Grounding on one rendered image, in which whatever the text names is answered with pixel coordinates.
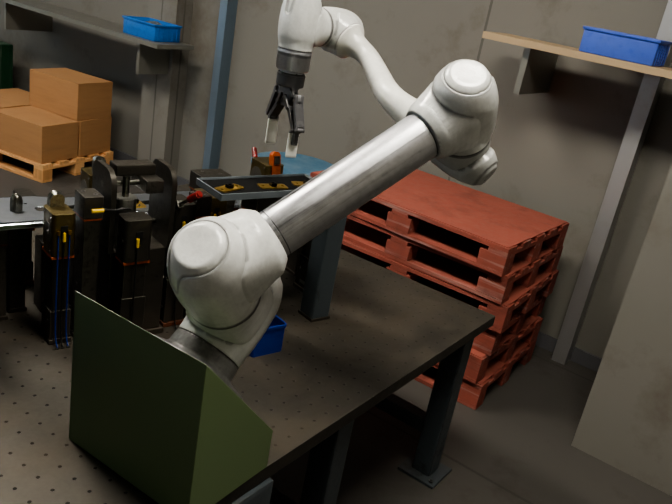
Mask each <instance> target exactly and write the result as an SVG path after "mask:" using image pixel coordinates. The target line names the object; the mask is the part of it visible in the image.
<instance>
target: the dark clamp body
mask: <svg viewBox="0 0 672 504"><path fill-rule="evenodd" d="M186 199H187V197H186V196H184V195H182V194H177V195H176V201H184V200H186ZM194 214H195V203H194V202H192V203H190V202H187V203H185V204H184V207H183V208H182V209H176V210H175V216H174V226H173V237H174V235H175V234H176V233H177V232H178V231H179V230H180V229H181V228H182V227H183V226H185V225H186V224H188V223H190V222H192V221H194ZM173 237H172V239H173ZM167 253H168V248H166V256H165V267H164V278H163V288H162V299H161V310H160V320H159V324H160V325H161V326H162V327H163V328H164V327H169V326H175V329H174V330H177V329H178V328H177V327H176V325H180V324H181V323H182V322H183V320H184V319H183V312H184V307H183V306H182V304H181V303H180V302H179V300H178V299H177V297H176V295H175V293H174V291H173V289H172V287H171V285H170V282H169V278H168V274H167Z"/></svg>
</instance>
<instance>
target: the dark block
mask: <svg viewBox="0 0 672 504"><path fill-rule="evenodd" d="M103 204H104V196H102V195H101V194H100V193H99V192H98V191H97V190H96V189H94V188H82V189H75V202H74V212H75V213H76V227H75V251H74V274H73V297H72V321H71V328H70V334H71V336H72V337H73V332H74V309H75V291H77V292H79V293H81V294H82V295H84V296H86V297H88V298H90V299H91V300H93V301H95V302H96V292H97V274H98V256H99V238H100V220H102V218H103V213H95V214H92V213H91V210H92V209H101V208H103Z"/></svg>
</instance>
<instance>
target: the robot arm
mask: <svg viewBox="0 0 672 504"><path fill-rule="evenodd" d="M314 47H320V48H322V49H323V50H324V51H327V52H329V53H332V54H334V55H336V56H338V57H340V58H347V57H352V58H354V59H355V60H357V61H358V62H359V63H360V64H361V65H362V67H363V69H364V72H365V74H366V77H367V79H368V82H369V84H370V87H371V89H372V91H373V94H374V96H375V97H376V99H377V101H378V102H379V103H380V105H381V106H382V107H383V109H384V110H385V111H386V112H387V113H388V114H389V115H390V116H391V118H392V119H393V120H394V121H395V122H396V124H395V125H393V126H392V127H390V128H389V129H387V130H386V131H384V132H383V133H381V134H380V135H378V136H377V137H375V138H373V139H372V140H370V141H369V142H367V143H366V144H364V145H363V146H361V147H360V148H358V149H357V150H355V151H353V152H352V153H350V154H349V155H347V156H346V157H344V158H343V159H341V160H340V161H338V162H337V163H335V164H333V165H332V166H330V167H329V168H327V169H326V170H324V171H323V172H321V173H320V174H318V175H317V176H315V177H313V178H312V179H310V180H309V181H307V182H306V183H304V184H303V185H301V186H300V187H298V188H297V189H295V190H294V191H292V192H290V193H289V194H287V195H286V196H284V197H283V198H281V199H280V200H278V201H277V202H275V203H274V204H272V205H270V206H269V207H267V208H266V209H264V210H263V211H261V212H260V213H258V212H257V211H255V210H249V209H239V210H237V211H234V212H231V213H228V214H225V215H221V216H218V217H215V216H210V217H204V218H200V219H197V220H194V221H192V222H190V223H188V224H186V225H185V226H183V227H182V228H181V229H180V230H179V231H178V232H177V233H176V234H175V235H174V237H173V239H172V240H171V243H170V245H169V248H168V253H167V274H168V278H169V282H170V285H171V287H172V289H173V291H174V293H175V295H176V297H177V299H178V300H179V302H180V303H181V304H182V306H183V307H184V308H185V309H186V316H185V318H184V320H183V322H182V323H181V324H180V326H179V327H178V329H177V330H176V331H175V332H174V333H173V334H172V336H171V337H170V338H169V339H164V338H162V337H159V336H156V335H155V336H156V337H158V338H160V339H162V340H163V341H165V342H167V343H169V344H171V345H172V346H174V347H176V348H178V349H179V350H181V351H183V352H185V353H186V354H188V355H190V356H192V357H193V358H195V359H197V360H199V361H200V362H202V363H204V364H206V365H207V366H208V367H209V368H210V369H211V370H212V371H213V372H214V373H215V374H216V375H217V376H218V377H219V378H220V379H221V380H222V381H223V382H224V383H225V384H226V385H227V386H228V387H229V388H230V389H231V390H232V391H233V392H234V393H235V394H236V395H237V396H238V397H239V398H240V399H242V400H243V398H242V397H241V395H240V394H239V393H238V392H237V391H236V390H235V388H234V387H233V386H232V384H231V381H232V379H233V377H234V376H235V374H236V372H237V370H238V369H239V367H240V366H241V365H242V363H243V362H244V361H245V360H246V358H247V357H248V356H249V355H250V354H251V352H252V351H253V349H254V348H255V347H256V345H257V344H258V343H259V341H260V340H261V338H262V337H263V335H264V334H265V332H266V331H267V329H268V327H269V326H270V324H271V322H272V321H273V319H274V317H275V315H276V314H277V312H278V310H279V307H280V303H281V299H282V292H283V284H282V281H281V277H280V276H281V275H282V274H283V273H284V271H285V268H286V264H287V260H288V257H287V256H288V255H290V254H291V253H293V252H294V251H296V250H297V249H299V248H300V247H302V246H303V245H305V244H306V243H308V242H309V241H310V240H312V239H313V238H315V237H316V236H318V235H319V234H321V233H322V232H324V231H325V230H327V229H328V228H330V227H331V226H333V225H334V224H336V223H337V222H339V221H340V220H342V219H343V218H345V217H346V216H348V215H349V214H351V213H352V212H354V211H355V210H357V209H358V208H360V207H361V206H363V205H364V204H366V203H367V202H369V201H370V200H371V199H373V198H374V197H376V196H377V195H379V194H380V193H382V192H383V191H385V190H386V189H388V188H389V187H391V186H392V185H394V184H395V183H397V182H398V181H400V180H401V179H403V178H404V177H406V176H407V175H409V174H410V173H412V172H413V171H415V170H416V169H418V168H419V167H421V166H422V165H424V164H425V163H427V162H428V161H431V162H432V163H433V164H435V165H436V166H437V167H438V168H440V169H441V170H442V171H443V172H445V173H446V174H448V175H449V176H450V177H452V178H454V179H456V180H458V181H460V182H463V183H466V184H469V185H473V186H475V185H482V184H483V183H485V182H486V181H487V180H488V179H489V178H490V177H491V176H492V175H493V174H494V172H495V171H496V169H497V163H498V160H497V157H496V154H495V151H494V150H493V149H492V148H491V147H490V145H491V135H492V133H493V131H494V128H495V124H496V119H497V113H498V104H499V96H498V89H497V85H496V82H495V80H494V78H493V76H491V74H490V73H489V71H488V70H487V69H486V67H485V66H484V65H482V64H481V63H479V62H477V61H474V60H468V59H461V60H456V61H453V62H451V63H449V64H448V65H446V66H445V67H444V68H443V69H442V70H441V71H440V72H439V73H438V74H437V75H436V77H435V78H434V81H433V82H432V83H431V84H430V85H429V86H428V87H427V88H426V90H425V91H424V92H423V93H422V94H421V95H420V96H419V97H418V98H417V99H416V98H414V97H412V96H411V95H409V94H408V93H406V92H405V91H403V90H402V89H401V88H400V87H399V86H398V85H397V83H396V82H395V80H394V79H393V77H392V75H391V74H390V72H389V70H388V68H387V67H386V65H385V63H384V61H383V60H382V58H381V56H380V55H379V53H378V52H377V51H376V49H375V48H374V47H373V46H372V45H371V44H370V43H369V42H368V41H367V40H366V38H365V37H364V27H363V23H362V21H361V20H360V18H359V17H358V16H357V15H356V14H354V13H353V12H351V11H349V10H346V9H342V8H337V7H322V3H321V0H283V4H282V7H281V11H280V16H279V23H278V49H277V58H276V67H277V68H278V69H280V70H278V71H277V77H276V84H275V85H274V89H273V93H272V96H271V98H270V101H269V103H268V106H267V109H266V111H265V114H267V115H268V118H269V119H268V123H267V130H266V137H265V143H272V144H275V141H276V135H277V128H278V121H279V120H278V119H279V114H280V113H281V111H282V109H283V108H284V107H285V109H286V110H287V111H288V117H289V123H290V128H291V130H290V131H289V133H288V140H287V146H286V153H285V157H287V158H296V153H297V147H298V141H299V135H300V134H301V133H304V132H305V127H304V108H303V102H304V95H298V90H299V89H302V88H303V87H304V82H305V74H304V73H308V72H309V68H310V61H311V57H312V50H313V48H314ZM298 103H299V104H298Z"/></svg>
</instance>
